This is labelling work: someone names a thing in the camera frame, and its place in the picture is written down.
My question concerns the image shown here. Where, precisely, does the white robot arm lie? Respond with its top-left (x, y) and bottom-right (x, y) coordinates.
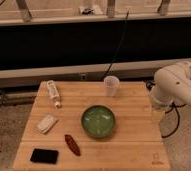
top-left (149, 61), bottom-right (191, 124)

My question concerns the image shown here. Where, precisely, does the black hanging cable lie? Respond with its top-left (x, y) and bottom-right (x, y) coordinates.
top-left (101, 9), bottom-right (130, 80)

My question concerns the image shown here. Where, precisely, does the red chili pepper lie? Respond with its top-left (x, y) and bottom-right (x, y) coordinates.
top-left (65, 134), bottom-right (81, 156)

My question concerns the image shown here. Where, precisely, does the black floor cable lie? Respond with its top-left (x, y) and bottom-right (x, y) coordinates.
top-left (145, 79), bottom-right (188, 139)

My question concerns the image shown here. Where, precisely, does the translucent plastic cup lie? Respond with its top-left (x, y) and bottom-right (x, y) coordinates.
top-left (104, 76), bottom-right (120, 97)

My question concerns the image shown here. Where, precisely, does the black smartphone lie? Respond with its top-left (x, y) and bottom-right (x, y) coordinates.
top-left (30, 148), bottom-right (59, 164)

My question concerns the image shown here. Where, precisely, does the green ceramic bowl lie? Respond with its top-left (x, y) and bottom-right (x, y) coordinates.
top-left (81, 105), bottom-right (116, 138)

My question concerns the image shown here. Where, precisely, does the white plastic bottle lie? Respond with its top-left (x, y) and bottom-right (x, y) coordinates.
top-left (46, 80), bottom-right (61, 108)

